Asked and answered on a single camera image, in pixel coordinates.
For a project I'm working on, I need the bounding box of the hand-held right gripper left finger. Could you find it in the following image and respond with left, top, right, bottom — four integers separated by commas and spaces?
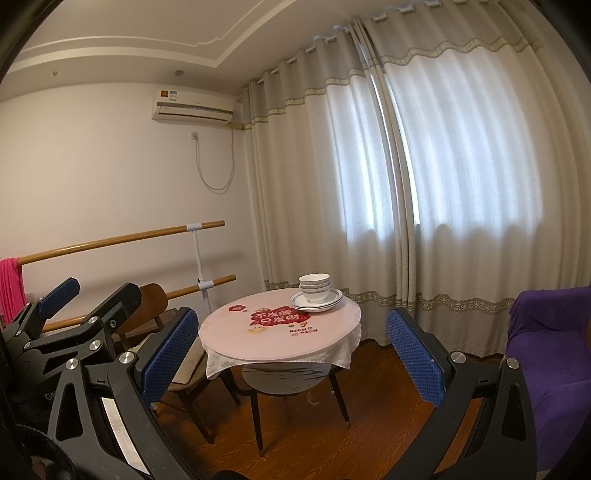
46, 306, 200, 480

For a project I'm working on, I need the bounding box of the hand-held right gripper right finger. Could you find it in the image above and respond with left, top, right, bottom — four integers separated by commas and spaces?
386, 307, 539, 480

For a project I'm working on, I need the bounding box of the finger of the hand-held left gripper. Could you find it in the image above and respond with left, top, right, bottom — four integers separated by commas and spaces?
28, 283, 145, 366
9, 278, 81, 344

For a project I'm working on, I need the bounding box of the white plate with grey rim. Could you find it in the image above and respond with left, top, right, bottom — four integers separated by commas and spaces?
290, 289, 344, 307
293, 301, 341, 313
291, 298, 343, 310

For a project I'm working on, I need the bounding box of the beige seat cushion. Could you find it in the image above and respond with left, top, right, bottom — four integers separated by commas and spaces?
134, 332, 206, 393

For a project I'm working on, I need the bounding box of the brown wooden chair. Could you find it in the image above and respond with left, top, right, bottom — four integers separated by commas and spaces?
115, 284, 241, 444

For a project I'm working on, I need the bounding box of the pink hanging cloth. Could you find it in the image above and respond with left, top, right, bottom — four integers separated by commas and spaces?
0, 257, 26, 317

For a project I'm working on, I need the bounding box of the white tablecloth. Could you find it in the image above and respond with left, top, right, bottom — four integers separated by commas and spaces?
203, 323, 362, 380

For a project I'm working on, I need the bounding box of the round table pink cloth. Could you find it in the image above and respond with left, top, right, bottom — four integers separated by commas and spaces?
198, 290, 362, 366

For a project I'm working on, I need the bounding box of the purple covered sofa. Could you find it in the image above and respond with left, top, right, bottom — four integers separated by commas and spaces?
505, 286, 591, 472

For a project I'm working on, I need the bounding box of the cream curtain with lace trim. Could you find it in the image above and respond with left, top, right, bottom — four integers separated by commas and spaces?
355, 0, 573, 356
247, 21, 402, 344

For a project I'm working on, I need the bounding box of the long wooden barre rail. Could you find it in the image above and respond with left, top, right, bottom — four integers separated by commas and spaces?
16, 220, 226, 265

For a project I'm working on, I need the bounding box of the short wooden barre rail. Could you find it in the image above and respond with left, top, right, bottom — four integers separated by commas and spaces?
44, 274, 237, 332

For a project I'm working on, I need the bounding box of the white air conditioner cable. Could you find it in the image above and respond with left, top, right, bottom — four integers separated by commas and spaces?
194, 137, 234, 191

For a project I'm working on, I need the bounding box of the white wall air conditioner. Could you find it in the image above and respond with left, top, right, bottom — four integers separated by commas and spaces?
152, 85, 235, 125

